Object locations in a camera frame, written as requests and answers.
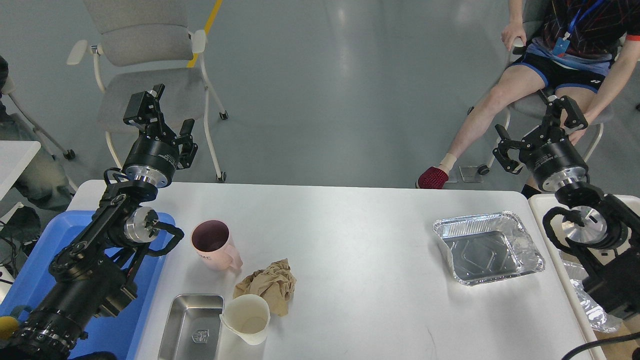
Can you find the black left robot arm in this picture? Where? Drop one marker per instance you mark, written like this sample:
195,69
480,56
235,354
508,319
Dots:
94,274

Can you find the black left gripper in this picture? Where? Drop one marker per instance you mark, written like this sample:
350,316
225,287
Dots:
158,152

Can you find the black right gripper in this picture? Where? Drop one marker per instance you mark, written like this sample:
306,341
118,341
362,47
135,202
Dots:
551,160

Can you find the aluminium foil tray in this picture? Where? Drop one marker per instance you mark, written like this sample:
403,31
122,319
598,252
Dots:
485,248

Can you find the crumpled brown paper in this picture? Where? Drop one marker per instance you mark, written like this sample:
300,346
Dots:
275,284

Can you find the foil tray in bin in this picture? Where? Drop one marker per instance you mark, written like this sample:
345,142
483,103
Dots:
599,319

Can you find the grey chair under person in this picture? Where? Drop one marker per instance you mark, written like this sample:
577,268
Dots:
534,105

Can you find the dark teal home mug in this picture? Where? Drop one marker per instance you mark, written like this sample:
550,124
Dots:
8,325

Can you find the white paper cup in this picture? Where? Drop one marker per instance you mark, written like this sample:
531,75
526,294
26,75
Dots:
247,316

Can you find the stainless steel tray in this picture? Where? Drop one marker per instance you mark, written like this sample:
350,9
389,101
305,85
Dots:
192,328

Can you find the white side table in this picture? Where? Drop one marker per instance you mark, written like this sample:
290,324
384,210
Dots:
15,156

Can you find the seated person black shirt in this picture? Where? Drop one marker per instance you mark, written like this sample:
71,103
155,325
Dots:
586,49

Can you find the white chair at left edge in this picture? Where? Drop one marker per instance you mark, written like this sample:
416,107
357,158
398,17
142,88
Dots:
44,137

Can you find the blue plastic tray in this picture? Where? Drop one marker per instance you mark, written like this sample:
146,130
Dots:
119,335

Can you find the grey office chair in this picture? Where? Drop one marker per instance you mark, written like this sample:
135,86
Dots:
143,31

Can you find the pink mug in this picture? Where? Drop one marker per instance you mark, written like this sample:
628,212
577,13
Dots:
213,242

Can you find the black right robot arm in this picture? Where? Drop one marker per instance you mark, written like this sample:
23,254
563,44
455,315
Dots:
600,230

